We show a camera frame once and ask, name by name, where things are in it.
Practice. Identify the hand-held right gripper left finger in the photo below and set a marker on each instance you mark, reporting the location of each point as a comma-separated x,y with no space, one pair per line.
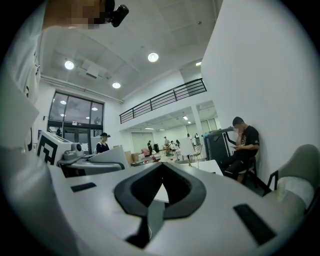
100,212

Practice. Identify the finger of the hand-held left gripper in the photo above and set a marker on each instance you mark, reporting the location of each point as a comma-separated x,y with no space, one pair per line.
105,168

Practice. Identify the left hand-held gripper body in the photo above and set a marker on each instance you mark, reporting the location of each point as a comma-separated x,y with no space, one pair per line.
50,150

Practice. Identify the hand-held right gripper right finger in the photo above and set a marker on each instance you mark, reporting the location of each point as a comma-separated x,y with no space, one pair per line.
225,200

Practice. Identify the person's left forearm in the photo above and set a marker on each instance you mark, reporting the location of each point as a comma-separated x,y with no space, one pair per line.
27,200

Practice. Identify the large cardboard box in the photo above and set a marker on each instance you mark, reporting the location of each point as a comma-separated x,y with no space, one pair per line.
132,157

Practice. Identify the dark glass coffee table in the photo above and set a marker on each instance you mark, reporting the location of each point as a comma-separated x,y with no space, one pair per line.
140,163

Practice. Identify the white marble table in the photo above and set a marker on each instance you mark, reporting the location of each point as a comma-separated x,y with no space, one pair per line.
210,166

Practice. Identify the black wooden chair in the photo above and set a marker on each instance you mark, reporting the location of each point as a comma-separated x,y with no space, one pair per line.
252,165

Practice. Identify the large dark window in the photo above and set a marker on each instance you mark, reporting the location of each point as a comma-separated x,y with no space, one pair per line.
75,107

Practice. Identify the dark grey wheeled bin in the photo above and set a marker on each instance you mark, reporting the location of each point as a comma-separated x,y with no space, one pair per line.
215,147

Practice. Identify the black box speaker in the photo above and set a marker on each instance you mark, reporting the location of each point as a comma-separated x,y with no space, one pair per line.
156,148

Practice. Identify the white shade table lamp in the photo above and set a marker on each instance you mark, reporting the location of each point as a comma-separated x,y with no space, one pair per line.
186,146

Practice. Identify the blue cloth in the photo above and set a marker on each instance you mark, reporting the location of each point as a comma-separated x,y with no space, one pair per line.
205,135

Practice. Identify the person's white hoodie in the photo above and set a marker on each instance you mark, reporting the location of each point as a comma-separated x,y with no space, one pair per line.
22,75

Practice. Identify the round ceiling light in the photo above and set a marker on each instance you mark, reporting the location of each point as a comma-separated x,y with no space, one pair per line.
116,85
153,57
69,65

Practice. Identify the grey folding chair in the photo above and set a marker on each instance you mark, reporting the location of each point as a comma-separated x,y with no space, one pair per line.
300,162

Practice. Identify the ceiling air vent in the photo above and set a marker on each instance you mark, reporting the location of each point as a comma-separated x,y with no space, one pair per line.
91,70

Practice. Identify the black balcony railing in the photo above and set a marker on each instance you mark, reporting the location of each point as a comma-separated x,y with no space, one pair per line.
175,93

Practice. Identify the person's head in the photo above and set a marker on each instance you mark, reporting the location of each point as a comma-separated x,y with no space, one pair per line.
75,12

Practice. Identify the black head camera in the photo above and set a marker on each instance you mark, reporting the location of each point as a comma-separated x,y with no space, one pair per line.
120,13

